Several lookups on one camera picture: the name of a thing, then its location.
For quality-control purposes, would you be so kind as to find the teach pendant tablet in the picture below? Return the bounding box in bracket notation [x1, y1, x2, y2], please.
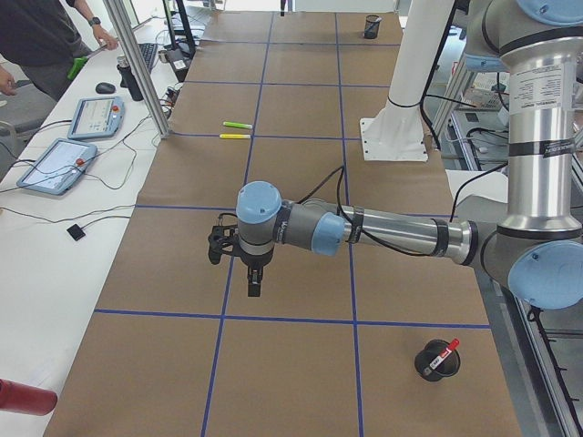
[16, 138, 97, 196]
[67, 96, 125, 140]

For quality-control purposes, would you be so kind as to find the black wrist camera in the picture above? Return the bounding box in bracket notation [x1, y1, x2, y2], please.
[208, 212, 240, 265]

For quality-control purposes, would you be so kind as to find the white camera stand pillar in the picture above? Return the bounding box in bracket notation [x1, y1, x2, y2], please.
[360, 0, 455, 162]

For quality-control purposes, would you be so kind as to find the black keyboard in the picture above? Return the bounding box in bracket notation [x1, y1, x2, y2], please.
[138, 43, 159, 71]

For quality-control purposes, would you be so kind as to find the black mesh pencil cup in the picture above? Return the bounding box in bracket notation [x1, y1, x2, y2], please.
[363, 15, 383, 39]

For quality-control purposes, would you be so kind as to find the yellow highlighter pen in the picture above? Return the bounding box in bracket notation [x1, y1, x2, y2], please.
[219, 133, 251, 139]

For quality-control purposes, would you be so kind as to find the person in dark shirt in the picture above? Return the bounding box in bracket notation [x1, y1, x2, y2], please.
[1, 0, 118, 101]

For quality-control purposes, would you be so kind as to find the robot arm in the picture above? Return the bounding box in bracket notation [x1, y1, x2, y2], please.
[209, 1, 582, 309]

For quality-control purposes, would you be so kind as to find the black cup lying on side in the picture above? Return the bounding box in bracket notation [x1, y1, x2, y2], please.
[414, 338, 461, 381]

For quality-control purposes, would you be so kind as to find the green highlighter pen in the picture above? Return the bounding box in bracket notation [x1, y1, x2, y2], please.
[222, 121, 253, 129]

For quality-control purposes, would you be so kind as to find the near teach pendant tablet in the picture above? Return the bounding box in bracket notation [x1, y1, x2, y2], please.
[16, 138, 97, 196]

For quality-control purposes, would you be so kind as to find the red white whiteboard marker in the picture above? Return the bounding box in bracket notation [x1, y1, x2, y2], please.
[423, 338, 461, 375]

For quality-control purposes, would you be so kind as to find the red bottle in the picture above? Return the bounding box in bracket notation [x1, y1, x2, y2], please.
[1, 380, 57, 416]

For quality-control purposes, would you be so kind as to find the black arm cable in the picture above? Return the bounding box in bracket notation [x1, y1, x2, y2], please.
[295, 164, 509, 257]

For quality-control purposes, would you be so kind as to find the black computer mouse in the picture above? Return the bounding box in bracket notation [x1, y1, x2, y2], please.
[95, 82, 117, 95]

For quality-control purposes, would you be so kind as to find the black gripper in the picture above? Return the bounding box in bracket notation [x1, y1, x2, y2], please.
[240, 252, 273, 298]

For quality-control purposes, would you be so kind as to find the small black sensor box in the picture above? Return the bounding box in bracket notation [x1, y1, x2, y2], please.
[66, 224, 86, 241]

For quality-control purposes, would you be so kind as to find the far teach pendant tablet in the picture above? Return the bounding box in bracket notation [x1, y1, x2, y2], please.
[67, 96, 125, 140]

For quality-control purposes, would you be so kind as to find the green handled tool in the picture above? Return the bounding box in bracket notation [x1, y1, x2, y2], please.
[66, 46, 107, 81]

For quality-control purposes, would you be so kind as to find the blue marker pen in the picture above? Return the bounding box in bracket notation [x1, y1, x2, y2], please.
[363, 17, 382, 39]

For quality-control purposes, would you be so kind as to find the aluminium frame post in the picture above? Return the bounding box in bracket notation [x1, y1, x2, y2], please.
[104, 0, 169, 138]

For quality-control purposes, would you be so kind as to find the black water bottle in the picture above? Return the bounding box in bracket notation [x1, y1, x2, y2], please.
[117, 56, 144, 101]

